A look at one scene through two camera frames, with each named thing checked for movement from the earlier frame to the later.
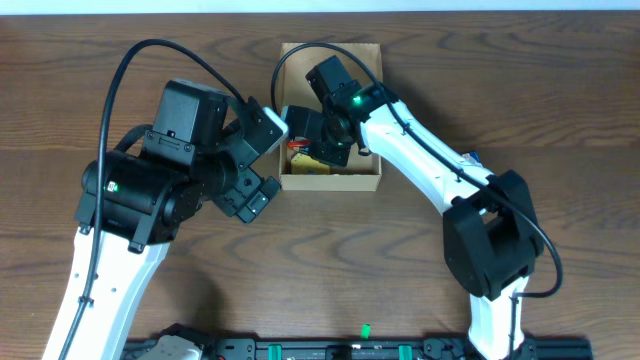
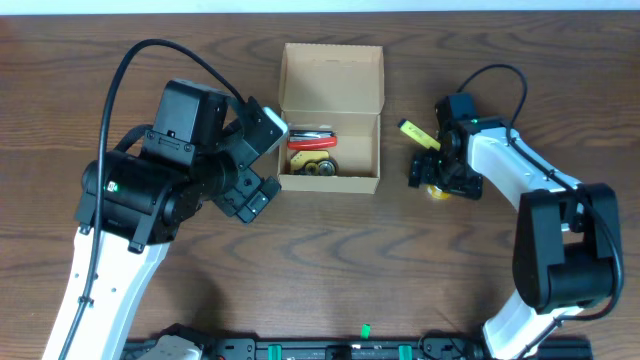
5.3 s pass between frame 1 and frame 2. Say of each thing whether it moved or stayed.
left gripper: stayed
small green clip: stayed
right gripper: moved
